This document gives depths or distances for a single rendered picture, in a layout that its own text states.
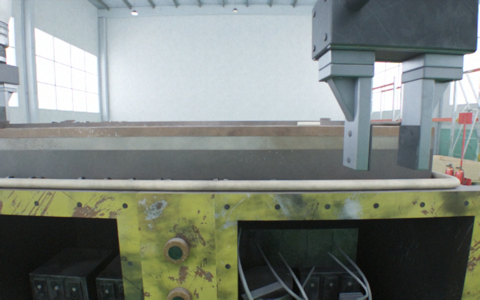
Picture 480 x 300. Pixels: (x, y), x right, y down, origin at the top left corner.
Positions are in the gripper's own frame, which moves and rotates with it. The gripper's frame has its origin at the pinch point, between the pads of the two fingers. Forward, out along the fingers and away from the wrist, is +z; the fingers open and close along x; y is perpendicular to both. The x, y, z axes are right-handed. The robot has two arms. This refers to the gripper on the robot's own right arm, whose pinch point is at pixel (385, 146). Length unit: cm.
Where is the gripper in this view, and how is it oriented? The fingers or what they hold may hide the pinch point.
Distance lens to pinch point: 25.2
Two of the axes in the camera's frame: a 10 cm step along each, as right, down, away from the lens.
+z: 0.0, 9.9, 1.1
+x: 10.0, 0.0, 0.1
